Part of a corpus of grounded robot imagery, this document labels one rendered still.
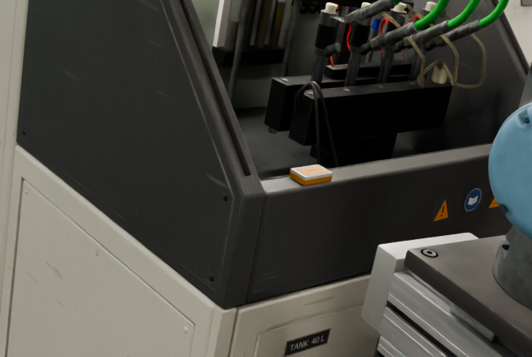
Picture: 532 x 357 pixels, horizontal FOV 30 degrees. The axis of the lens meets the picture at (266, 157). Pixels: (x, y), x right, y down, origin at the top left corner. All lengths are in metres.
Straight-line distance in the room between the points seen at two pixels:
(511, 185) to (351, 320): 0.77
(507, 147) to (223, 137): 0.57
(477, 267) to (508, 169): 0.24
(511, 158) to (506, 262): 0.21
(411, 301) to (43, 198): 0.78
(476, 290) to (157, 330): 0.62
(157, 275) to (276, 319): 0.18
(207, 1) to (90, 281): 0.54
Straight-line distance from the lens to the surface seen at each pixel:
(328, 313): 1.43
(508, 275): 0.92
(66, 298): 1.62
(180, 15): 1.29
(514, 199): 0.74
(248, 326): 1.32
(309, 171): 1.29
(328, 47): 1.56
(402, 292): 1.03
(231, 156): 1.22
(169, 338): 1.39
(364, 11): 1.50
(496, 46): 1.75
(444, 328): 1.00
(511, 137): 0.72
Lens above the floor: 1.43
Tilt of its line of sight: 21 degrees down
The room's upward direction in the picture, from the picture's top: 11 degrees clockwise
